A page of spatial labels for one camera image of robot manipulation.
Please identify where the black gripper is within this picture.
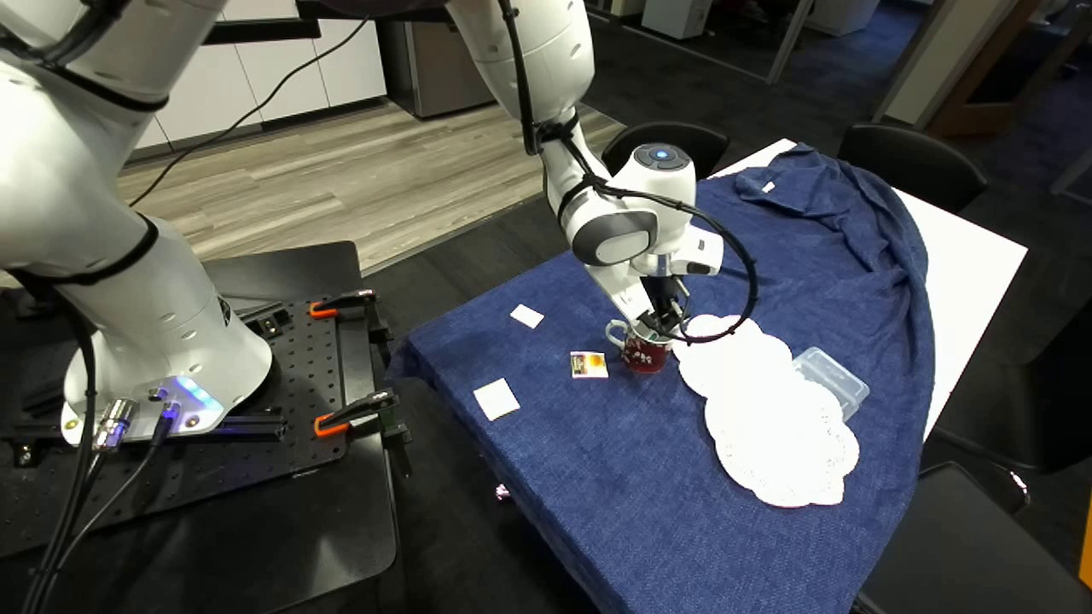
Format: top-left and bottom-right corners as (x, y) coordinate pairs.
(628, 251), (701, 343)

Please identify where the dark red patterned mug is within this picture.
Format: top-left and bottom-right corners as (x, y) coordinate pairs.
(606, 316), (677, 379)

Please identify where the small yellow white card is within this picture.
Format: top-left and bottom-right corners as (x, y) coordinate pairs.
(568, 349), (611, 386)

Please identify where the white paper lace doily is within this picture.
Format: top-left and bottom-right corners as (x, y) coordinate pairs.
(701, 379), (863, 510)
(677, 311), (805, 413)

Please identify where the blue denim table cloth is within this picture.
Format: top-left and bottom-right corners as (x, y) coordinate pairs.
(391, 144), (938, 614)

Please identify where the clear plastic box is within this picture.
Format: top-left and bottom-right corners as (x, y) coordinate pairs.
(792, 343), (874, 419)

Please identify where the large white paper square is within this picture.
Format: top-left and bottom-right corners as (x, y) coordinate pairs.
(470, 379), (526, 423)

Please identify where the black office chair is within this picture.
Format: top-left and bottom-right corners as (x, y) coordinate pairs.
(837, 120), (992, 213)
(923, 295), (1092, 478)
(599, 116), (735, 182)

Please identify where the orange black bar clamp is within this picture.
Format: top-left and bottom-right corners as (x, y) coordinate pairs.
(311, 388), (412, 482)
(305, 285), (386, 328)

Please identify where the grey metal cabinet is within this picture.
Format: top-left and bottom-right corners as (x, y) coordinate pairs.
(377, 14), (502, 122)

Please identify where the white low cabinet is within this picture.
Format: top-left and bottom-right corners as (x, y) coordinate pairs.
(132, 14), (392, 158)

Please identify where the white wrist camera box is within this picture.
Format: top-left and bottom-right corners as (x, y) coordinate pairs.
(678, 217), (730, 283)

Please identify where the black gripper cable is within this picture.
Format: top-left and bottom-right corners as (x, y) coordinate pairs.
(498, 0), (765, 349)

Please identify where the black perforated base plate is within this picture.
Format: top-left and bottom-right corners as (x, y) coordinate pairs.
(21, 285), (386, 504)

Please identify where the thin black floor cable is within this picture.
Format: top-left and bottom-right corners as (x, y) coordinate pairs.
(127, 17), (383, 212)

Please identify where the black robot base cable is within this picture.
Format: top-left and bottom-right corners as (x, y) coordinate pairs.
(13, 321), (181, 614)

